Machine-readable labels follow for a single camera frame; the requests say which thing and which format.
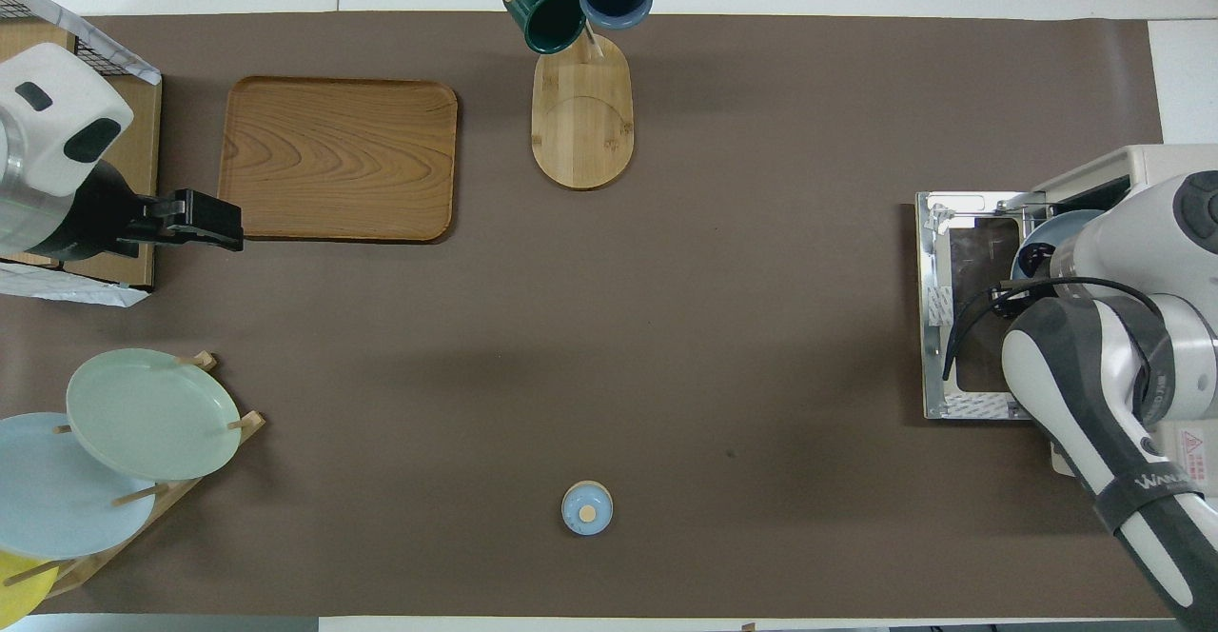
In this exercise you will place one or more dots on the wooden plate rack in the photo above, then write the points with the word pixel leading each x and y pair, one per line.
pixel 250 420

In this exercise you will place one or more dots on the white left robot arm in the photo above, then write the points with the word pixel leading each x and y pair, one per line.
pixel 52 128

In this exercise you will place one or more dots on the light blue racked plate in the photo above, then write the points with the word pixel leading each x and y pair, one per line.
pixel 57 499

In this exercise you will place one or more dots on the glass toaster oven door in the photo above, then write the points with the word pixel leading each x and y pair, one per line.
pixel 980 261

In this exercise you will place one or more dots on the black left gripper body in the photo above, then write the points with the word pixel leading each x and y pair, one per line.
pixel 157 221

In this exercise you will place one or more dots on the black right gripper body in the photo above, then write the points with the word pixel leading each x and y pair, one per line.
pixel 1032 261

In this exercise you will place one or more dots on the wooden box shelf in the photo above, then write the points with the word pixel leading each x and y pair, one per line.
pixel 138 156

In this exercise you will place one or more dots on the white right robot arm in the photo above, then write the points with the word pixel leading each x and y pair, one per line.
pixel 1075 375

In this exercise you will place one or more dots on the dark green mug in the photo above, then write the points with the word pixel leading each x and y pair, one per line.
pixel 552 18

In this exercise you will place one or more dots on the yellow plate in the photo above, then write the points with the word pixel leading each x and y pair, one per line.
pixel 19 589

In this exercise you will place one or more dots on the brown table mat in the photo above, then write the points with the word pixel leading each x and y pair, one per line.
pixel 666 327

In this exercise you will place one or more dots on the pale green plate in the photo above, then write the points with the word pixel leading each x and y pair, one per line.
pixel 152 413

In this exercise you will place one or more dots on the rectangular wooden tray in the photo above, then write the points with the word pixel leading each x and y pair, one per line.
pixel 338 158

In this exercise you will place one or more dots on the beige toaster oven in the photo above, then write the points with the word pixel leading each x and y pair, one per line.
pixel 1170 158

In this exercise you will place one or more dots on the red warning sticker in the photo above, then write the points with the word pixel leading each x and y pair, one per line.
pixel 1195 446

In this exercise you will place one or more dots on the wooden mug tree stand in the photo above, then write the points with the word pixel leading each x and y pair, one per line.
pixel 582 128

